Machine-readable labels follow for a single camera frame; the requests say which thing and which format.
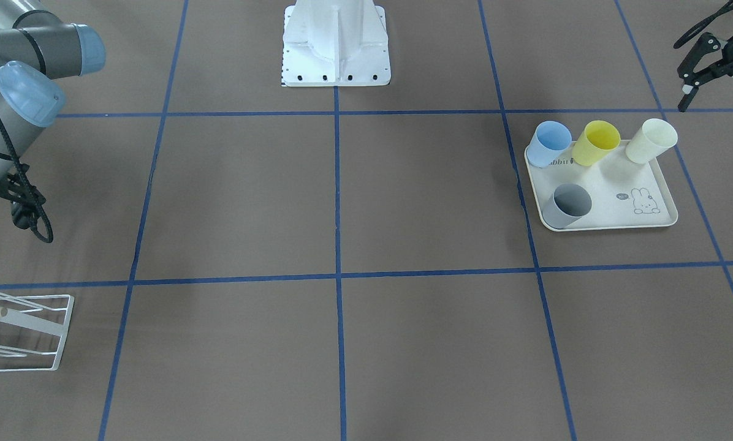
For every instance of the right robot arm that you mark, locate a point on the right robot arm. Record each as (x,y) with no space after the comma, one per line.
(36,49)

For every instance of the cream plastic cup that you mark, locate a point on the cream plastic cup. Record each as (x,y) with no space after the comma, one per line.
(656,136)

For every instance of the yellow plastic cup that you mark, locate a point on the yellow plastic cup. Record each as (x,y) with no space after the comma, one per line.
(597,140)

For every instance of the grey plastic cup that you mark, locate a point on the grey plastic cup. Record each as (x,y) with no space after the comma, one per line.
(567,204)

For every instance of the cream bunny serving tray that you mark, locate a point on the cream bunny serving tray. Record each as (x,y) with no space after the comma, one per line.
(623,194)

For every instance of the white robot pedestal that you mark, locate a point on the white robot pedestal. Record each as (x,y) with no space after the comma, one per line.
(335,43)

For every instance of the white wire cup rack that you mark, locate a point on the white wire cup rack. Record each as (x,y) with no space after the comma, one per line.
(33,331)

